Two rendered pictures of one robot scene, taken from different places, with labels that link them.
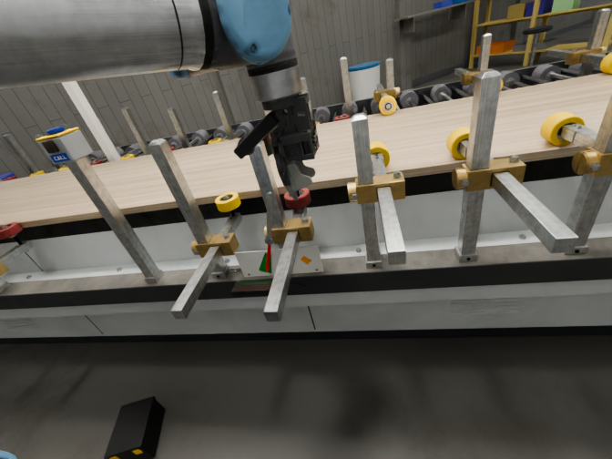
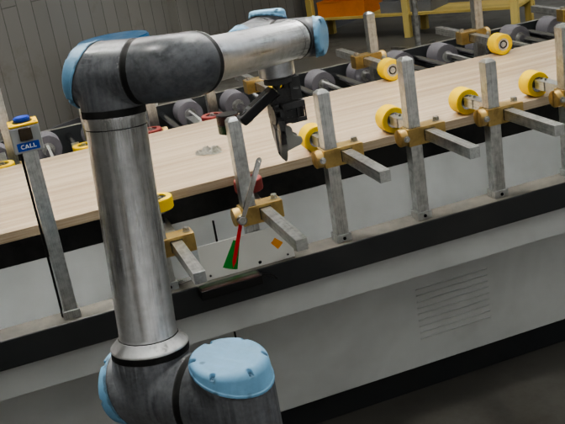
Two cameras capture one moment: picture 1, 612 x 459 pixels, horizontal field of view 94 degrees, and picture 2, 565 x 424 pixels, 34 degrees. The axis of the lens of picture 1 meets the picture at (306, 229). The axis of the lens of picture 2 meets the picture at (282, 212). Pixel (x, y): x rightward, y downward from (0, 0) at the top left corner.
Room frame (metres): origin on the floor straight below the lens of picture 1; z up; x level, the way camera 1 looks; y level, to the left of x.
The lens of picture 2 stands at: (-1.32, 1.19, 1.67)
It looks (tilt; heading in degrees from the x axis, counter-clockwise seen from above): 20 degrees down; 329
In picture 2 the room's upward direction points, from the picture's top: 9 degrees counter-clockwise
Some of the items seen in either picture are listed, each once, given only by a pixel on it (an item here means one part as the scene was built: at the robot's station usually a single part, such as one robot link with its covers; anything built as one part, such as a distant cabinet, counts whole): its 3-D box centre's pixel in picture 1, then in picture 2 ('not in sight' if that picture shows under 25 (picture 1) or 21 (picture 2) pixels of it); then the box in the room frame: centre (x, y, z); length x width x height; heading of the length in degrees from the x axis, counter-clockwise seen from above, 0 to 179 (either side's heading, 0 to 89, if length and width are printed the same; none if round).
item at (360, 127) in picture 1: (368, 208); (332, 175); (0.64, -0.17, 0.89); 0.04 x 0.04 x 0.48; 75
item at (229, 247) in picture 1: (214, 245); (168, 245); (0.77, 0.29, 0.82); 0.14 x 0.06 x 0.05; 75
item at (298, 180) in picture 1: (299, 182); (291, 142); (0.57, -0.01, 1.04); 0.06 x 0.03 x 0.09; 72
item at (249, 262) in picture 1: (279, 262); (246, 251); (0.69, 0.10, 0.75); 0.26 x 0.01 x 0.10; 75
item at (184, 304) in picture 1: (213, 256); (179, 249); (0.71, 0.28, 0.82); 0.44 x 0.03 x 0.04; 165
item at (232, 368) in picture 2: not in sight; (232, 394); (0.04, 0.54, 0.79); 0.17 x 0.15 x 0.18; 32
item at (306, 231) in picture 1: (289, 229); (256, 211); (0.70, 0.05, 0.85); 0.14 x 0.06 x 0.05; 75
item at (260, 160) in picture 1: (279, 223); (247, 204); (0.71, 0.07, 0.87); 0.04 x 0.04 x 0.48; 75
